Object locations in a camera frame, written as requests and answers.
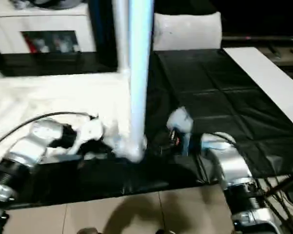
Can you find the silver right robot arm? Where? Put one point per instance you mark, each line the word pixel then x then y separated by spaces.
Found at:
pixel 234 165

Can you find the black tripod leg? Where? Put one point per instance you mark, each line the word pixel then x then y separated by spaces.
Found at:
pixel 284 184

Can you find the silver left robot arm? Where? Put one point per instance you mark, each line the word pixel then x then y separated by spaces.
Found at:
pixel 31 143

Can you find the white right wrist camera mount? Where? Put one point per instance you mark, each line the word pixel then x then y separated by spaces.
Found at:
pixel 181 119

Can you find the white glass-door cabinet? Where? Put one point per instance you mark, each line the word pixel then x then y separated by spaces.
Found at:
pixel 39 19

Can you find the black work mat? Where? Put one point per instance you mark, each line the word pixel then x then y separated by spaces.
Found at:
pixel 209 97

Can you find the black bar red light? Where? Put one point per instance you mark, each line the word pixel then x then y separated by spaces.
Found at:
pixel 258 38

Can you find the dark crumpled small pile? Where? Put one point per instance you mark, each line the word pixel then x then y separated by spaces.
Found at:
pixel 19 3

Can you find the red bottle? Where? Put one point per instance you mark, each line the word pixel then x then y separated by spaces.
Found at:
pixel 30 44

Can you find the white flat board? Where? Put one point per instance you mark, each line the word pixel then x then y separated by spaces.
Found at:
pixel 265 75

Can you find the black tall cabinet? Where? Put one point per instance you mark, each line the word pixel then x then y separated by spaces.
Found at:
pixel 102 31

